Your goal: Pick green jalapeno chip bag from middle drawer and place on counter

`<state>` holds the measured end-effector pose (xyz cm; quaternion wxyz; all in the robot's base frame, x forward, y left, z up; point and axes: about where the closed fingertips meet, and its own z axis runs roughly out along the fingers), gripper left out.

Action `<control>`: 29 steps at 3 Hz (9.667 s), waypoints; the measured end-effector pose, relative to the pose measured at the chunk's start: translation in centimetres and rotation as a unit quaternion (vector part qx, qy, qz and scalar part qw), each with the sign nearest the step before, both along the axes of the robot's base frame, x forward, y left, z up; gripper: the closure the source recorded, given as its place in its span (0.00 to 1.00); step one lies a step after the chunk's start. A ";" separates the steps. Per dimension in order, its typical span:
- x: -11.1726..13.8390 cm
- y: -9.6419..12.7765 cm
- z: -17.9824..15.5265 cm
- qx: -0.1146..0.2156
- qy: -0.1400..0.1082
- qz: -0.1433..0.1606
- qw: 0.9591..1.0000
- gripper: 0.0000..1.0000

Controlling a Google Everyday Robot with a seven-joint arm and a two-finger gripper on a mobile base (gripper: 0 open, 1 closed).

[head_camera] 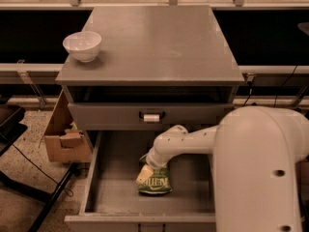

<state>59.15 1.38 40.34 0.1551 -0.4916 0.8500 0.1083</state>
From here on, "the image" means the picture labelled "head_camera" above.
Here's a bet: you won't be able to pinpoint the black stand legs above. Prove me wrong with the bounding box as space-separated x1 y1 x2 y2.
0 162 81 232

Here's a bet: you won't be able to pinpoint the green jalapeno chip bag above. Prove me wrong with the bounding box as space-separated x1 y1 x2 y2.
138 156 172 195

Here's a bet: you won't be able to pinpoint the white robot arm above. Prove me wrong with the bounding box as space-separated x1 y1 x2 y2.
136 106 309 232

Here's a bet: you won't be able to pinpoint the white ceramic bowl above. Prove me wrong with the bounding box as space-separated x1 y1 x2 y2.
63 31 101 63

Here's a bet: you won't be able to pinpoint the open grey middle drawer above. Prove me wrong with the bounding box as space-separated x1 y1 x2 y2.
65 130 215 232

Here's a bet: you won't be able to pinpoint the clear acrylic bracket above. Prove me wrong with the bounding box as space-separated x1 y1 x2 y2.
17 70 47 109

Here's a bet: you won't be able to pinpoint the black power adapter cable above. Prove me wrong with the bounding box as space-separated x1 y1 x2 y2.
242 77 257 107

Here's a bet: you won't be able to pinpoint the grey drawer cabinet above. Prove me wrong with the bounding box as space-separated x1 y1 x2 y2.
56 6 243 143

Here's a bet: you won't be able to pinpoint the black drawer handle white tape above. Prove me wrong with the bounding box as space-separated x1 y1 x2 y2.
139 111 165 123

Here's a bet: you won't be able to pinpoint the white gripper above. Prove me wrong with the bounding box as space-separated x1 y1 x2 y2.
136 143 176 185

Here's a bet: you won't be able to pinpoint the grey top drawer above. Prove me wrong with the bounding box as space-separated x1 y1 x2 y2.
69 102 234 131

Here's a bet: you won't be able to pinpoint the brown cardboard box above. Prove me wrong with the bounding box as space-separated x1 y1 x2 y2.
43 92 92 163

